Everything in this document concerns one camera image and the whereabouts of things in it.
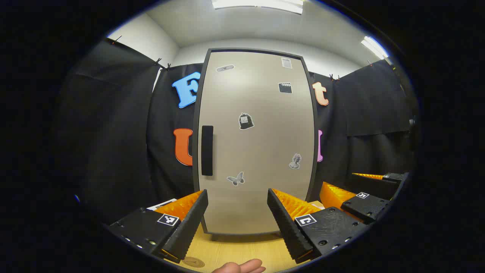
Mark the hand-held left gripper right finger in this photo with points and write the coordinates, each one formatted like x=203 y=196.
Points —
x=288 y=231

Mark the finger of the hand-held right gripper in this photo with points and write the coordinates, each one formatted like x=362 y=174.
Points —
x=365 y=206
x=394 y=177

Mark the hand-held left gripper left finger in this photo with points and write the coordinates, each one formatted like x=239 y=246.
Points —
x=189 y=227

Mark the round brown coaster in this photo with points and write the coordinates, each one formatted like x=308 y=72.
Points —
x=193 y=262

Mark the dark grey cabinet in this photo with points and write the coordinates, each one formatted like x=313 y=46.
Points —
x=194 y=170

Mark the beige cabinet door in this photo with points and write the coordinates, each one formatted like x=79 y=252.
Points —
x=257 y=151

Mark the white portrait cover book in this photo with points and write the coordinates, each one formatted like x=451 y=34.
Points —
x=161 y=205

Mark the ceiling light panel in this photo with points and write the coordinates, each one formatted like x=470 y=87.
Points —
x=375 y=47
x=257 y=4

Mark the black backdrop cloth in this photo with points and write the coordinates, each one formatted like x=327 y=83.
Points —
x=113 y=132

